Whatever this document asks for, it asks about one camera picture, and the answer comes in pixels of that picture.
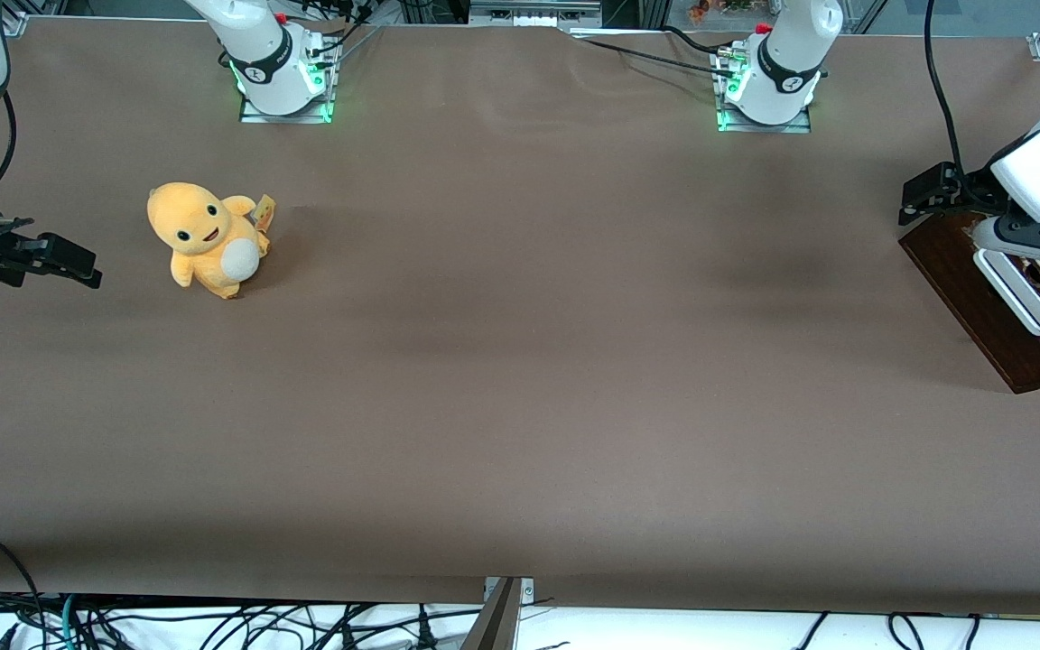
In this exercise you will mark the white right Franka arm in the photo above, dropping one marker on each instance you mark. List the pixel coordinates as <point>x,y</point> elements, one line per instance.
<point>267,54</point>

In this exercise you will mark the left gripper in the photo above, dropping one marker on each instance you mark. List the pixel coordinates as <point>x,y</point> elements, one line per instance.
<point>965,192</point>

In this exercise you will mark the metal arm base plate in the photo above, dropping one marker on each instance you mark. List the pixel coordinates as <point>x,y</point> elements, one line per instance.
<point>800,125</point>
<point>254,112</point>

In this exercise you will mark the yellow plush paper tag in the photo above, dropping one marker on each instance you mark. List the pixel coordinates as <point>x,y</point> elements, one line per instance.
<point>264,212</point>

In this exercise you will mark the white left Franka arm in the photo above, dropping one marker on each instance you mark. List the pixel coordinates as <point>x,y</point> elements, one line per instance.
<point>786,54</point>

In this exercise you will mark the metal table edge bracket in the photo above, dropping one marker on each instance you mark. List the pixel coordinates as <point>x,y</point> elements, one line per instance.
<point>497,614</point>

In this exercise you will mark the yellow plush toy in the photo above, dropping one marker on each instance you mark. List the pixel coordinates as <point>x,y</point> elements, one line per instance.
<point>204,239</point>

